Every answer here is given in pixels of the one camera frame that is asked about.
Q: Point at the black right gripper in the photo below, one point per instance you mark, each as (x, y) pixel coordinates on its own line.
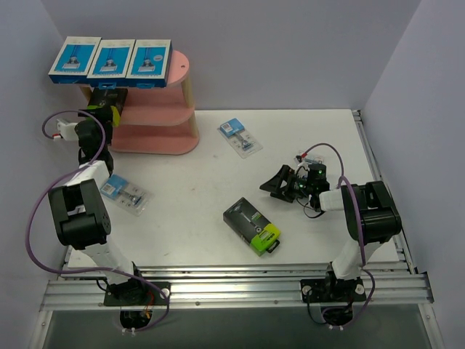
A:
(288, 185)

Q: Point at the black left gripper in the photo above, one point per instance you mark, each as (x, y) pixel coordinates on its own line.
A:
(102, 112)

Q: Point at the black green razor box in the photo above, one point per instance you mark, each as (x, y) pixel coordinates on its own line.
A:
(252, 226)
(113, 99)

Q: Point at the blue Harry's razor box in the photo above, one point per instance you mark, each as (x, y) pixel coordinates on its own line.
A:
(110, 64)
(73, 62)
(149, 64)

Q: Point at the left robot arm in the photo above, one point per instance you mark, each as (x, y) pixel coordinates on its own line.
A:
(80, 216)

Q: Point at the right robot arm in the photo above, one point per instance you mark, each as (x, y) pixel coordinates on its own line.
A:
(370, 213)

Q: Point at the pink three-tier shelf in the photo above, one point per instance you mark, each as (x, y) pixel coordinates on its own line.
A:
(158, 120)

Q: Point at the white Gillette razor pack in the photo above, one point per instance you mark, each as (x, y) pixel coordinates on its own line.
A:
(313, 158)

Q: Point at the clear blister razor pack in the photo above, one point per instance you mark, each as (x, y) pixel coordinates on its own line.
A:
(126, 195)
(239, 138)

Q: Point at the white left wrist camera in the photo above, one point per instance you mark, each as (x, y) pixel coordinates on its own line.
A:
(65, 130)

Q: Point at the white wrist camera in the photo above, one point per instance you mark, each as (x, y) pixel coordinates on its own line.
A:
(300, 161)
(65, 130)

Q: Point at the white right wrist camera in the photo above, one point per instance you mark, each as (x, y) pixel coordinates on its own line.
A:
(300, 161)

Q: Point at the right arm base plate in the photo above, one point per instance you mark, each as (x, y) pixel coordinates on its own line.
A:
(323, 291)

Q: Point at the aluminium rail frame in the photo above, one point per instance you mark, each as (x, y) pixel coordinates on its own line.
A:
(181, 236)

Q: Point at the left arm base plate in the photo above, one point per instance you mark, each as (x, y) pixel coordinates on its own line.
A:
(132, 293)

